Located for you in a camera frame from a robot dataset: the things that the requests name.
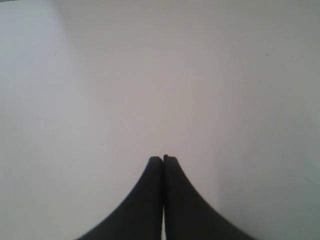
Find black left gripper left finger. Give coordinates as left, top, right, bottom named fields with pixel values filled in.
left=80, top=156, right=163, bottom=240

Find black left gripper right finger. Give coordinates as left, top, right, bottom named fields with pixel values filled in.
left=162, top=155, right=252, bottom=240

